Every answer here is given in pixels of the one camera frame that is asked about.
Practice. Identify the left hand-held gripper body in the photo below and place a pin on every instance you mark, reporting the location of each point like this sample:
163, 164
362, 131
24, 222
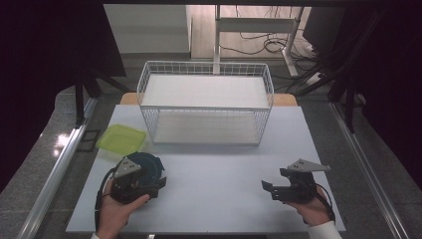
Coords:
127, 186

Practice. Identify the dark blue round bowl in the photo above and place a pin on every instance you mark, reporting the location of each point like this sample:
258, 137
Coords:
149, 166

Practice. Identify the wooden table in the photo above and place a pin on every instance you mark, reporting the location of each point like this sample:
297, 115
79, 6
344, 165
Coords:
285, 99

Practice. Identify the green plastic container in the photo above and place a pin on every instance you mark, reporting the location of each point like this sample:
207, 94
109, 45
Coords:
121, 139

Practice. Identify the black curtain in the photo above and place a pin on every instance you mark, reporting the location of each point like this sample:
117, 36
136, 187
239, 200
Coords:
391, 83
49, 49

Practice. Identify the person's right hand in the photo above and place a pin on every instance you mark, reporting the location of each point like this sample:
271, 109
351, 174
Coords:
316, 212

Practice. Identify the white desk frame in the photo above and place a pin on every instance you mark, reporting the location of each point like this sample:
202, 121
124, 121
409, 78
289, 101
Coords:
255, 25

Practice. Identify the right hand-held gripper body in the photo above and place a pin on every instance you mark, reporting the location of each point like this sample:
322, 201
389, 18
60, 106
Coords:
300, 189

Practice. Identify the black stand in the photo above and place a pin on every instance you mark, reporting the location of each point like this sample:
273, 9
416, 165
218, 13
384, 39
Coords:
79, 99
348, 99

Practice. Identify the metal floor rail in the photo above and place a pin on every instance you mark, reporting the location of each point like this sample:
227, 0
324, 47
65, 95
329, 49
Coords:
56, 172
365, 166

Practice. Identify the person's left hand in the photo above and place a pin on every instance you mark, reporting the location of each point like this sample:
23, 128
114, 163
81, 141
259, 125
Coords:
111, 215

